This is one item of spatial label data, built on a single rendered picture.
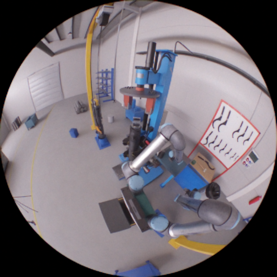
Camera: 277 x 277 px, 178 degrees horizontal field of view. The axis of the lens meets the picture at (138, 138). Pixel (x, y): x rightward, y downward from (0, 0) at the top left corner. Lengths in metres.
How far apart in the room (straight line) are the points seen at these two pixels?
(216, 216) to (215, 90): 2.67
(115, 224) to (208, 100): 3.39
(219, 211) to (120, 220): 1.36
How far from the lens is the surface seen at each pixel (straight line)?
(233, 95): 2.79
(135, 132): 1.53
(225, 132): 2.86
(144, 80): 1.23
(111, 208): 1.58
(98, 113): 2.52
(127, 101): 1.41
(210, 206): 0.49
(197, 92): 2.91
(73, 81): 11.65
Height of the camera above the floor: 2.40
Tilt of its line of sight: 43 degrees down
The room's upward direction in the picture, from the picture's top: 8 degrees clockwise
